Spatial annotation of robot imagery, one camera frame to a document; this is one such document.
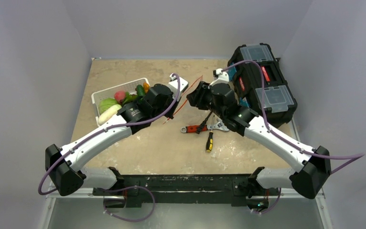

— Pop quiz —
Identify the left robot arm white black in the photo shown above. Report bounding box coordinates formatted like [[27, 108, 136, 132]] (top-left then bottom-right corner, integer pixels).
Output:
[[38, 81, 187, 196]]

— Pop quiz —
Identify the yellow black screwdriver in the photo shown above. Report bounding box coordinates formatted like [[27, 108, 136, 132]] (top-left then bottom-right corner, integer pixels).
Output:
[[205, 115, 215, 153]]

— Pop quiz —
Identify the green cucumber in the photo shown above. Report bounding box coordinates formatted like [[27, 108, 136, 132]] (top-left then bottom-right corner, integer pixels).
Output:
[[135, 84, 146, 97]]

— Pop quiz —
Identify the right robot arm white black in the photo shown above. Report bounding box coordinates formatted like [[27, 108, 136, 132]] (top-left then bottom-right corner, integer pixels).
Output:
[[186, 81, 332, 199]]

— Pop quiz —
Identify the clear zip bag orange zipper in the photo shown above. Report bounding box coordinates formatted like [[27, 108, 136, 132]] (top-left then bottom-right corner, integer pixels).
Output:
[[163, 75, 204, 125]]

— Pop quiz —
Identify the black rubber mallet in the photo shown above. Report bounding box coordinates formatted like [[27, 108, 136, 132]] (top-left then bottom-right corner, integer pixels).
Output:
[[196, 111, 213, 134]]

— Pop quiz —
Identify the aluminium frame rail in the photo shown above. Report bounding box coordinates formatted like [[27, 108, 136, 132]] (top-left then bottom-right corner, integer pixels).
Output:
[[44, 116, 332, 214]]

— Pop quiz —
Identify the adjustable wrench red handle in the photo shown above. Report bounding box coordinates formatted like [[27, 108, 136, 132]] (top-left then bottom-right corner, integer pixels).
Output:
[[180, 121, 230, 134]]

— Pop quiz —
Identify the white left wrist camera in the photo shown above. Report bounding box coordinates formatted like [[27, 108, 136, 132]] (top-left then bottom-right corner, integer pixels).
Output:
[[167, 73, 189, 101]]

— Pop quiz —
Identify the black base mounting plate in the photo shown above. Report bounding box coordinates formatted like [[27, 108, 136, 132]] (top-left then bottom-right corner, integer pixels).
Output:
[[92, 168, 279, 209]]

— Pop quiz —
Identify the green cabbage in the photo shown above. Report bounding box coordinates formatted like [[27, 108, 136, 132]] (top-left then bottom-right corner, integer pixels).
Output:
[[98, 98, 118, 115]]

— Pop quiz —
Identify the white perforated plastic basket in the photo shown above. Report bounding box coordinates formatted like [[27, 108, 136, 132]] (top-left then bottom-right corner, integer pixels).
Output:
[[91, 78, 149, 126]]

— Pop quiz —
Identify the black toolbox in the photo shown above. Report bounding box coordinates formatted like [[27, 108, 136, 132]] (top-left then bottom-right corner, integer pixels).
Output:
[[227, 43, 297, 128]]

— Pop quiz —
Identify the pink peach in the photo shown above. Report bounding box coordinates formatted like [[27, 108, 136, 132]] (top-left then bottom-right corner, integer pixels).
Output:
[[114, 90, 126, 104]]

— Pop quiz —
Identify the white radish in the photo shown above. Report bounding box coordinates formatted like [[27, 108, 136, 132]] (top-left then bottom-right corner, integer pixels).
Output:
[[97, 104, 122, 126]]

